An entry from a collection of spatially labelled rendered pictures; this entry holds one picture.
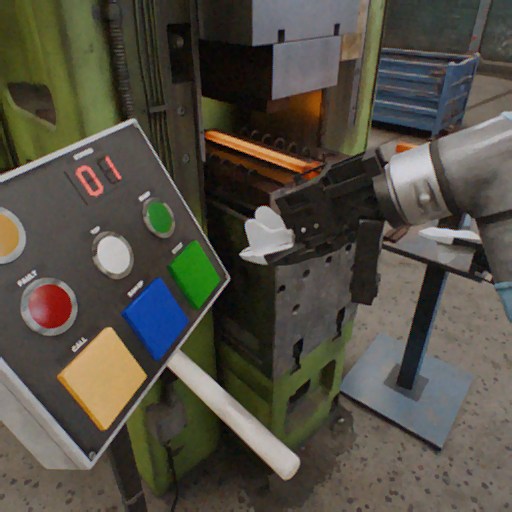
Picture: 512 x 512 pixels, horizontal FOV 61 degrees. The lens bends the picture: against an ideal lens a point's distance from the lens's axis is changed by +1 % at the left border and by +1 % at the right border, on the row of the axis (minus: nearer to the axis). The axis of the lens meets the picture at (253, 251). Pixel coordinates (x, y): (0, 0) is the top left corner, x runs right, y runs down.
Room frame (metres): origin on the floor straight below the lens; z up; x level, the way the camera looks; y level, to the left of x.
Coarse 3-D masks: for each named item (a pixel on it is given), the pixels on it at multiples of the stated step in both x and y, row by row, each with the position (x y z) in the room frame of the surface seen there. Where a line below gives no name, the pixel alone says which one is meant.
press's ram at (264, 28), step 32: (224, 0) 0.85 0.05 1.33; (256, 0) 0.80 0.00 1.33; (288, 0) 0.86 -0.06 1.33; (320, 0) 0.92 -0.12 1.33; (352, 0) 0.99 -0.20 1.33; (224, 32) 0.85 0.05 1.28; (256, 32) 0.80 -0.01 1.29; (288, 32) 0.86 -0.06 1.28; (320, 32) 0.92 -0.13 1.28; (352, 32) 0.99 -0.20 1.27
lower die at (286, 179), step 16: (208, 144) 1.12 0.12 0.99; (224, 144) 1.09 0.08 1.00; (256, 144) 1.12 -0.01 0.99; (240, 160) 1.00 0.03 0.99; (256, 160) 1.00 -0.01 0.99; (304, 160) 1.00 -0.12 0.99; (224, 176) 0.94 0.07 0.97; (240, 176) 0.93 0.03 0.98; (272, 176) 0.90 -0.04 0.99; (288, 176) 0.90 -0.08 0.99; (240, 192) 0.90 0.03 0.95; (256, 192) 0.86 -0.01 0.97; (272, 192) 0.84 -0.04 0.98; (272, 208) 0.84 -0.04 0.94
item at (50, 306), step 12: (36, 288) 0.33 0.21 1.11; (48, 288) 0.34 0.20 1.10; (60, 288) 0.35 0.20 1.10; (36, 300) 0.32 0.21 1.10; (48, 300) 0.33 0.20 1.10; (60, 300) 0.34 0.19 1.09; (36, 312) 0.32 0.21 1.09; (48, 312) 0.32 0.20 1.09; (60, 312) 0.33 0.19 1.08; (48, 324) 0.31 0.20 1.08; (60, 324) 0.32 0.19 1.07
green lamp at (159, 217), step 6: (150, 204) 0.52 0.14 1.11; (156, 204) 0.53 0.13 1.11; (150, 210) 0.51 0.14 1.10; (156, 210) 0.52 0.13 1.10; (162, 210) 0.53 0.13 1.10; (168, 210) 0.54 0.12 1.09; (150, 216) 0.50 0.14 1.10; (156, 216) 0.51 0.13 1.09; (162, 216) 0.52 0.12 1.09; (168, 216) 0.53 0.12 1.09; (150, 222) 0.50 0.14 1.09; (156, 222) 0.50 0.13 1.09; (162, 222) 0.51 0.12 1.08; (168, 222) 0.52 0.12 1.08; (156, 228) 0.50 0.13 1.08; (162, 228) 0.51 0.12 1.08; (168, 228) 0.52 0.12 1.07
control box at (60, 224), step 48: (96, 144) 0.52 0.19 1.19; (144, 144) 0.59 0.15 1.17; (0, 192) 0.38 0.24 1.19; (48, 192) 0.42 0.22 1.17; (144, 192) 0.53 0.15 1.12; (48, 240) 0.38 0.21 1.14; (96, 240) 0.42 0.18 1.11; (144, 240) 0.47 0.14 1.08; (192, 240) 0.54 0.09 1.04; (0, 288) 0.31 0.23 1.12; (96, 288) 0.38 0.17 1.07; (144, 288) 0.42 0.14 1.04; (0, 336) 0.28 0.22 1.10; (48, 336) 0.31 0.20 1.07; (96, 336) 0.34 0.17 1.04; (0, 384) 0.27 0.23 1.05; (48, 384) 0.28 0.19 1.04; (144, 384) 0.34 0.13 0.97; (48, 432) 0.25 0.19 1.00; (96, 432) 0.27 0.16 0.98
